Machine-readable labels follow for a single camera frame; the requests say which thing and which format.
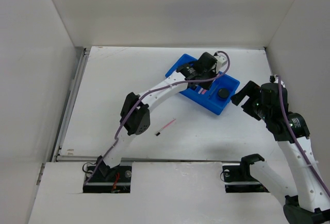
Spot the black round compact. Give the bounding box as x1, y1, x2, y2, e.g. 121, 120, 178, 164
217, 88, 230, 99

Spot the checkered makeup pencil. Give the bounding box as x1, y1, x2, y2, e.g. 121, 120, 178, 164
208, 87, 217, 99

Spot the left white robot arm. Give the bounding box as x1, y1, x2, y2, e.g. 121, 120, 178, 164
95, 51, 228, 181

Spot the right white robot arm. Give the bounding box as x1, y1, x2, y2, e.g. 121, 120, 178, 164
230, 79, 329, 223

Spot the blue compartment tray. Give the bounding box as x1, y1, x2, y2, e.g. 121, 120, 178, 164
165, 51, 240, 115

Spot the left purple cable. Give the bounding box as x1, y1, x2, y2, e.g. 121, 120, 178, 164
85, 50, 232, 186

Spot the purple cable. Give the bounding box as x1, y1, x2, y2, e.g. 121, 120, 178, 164
85, 50, 232, 186
269, 74, 330, 196

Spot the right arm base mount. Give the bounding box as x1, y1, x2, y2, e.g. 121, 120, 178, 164
220, 163, 269, 193

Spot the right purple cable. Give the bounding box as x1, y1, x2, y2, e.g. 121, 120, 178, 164
269, 74, 330, 196

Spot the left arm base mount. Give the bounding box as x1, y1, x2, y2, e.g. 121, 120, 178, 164
82, 162, 132, 194

